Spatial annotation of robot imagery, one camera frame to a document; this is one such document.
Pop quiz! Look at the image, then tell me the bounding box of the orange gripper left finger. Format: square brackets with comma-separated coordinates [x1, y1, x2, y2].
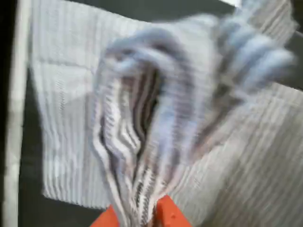
[89, 205, 120, 227]

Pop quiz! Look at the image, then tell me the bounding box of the grey white striped cloth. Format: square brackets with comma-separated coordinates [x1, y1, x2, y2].
[29, 0, 303, 227]

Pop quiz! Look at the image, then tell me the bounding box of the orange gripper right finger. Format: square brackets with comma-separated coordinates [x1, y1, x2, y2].
[154, 194, 190, 227]

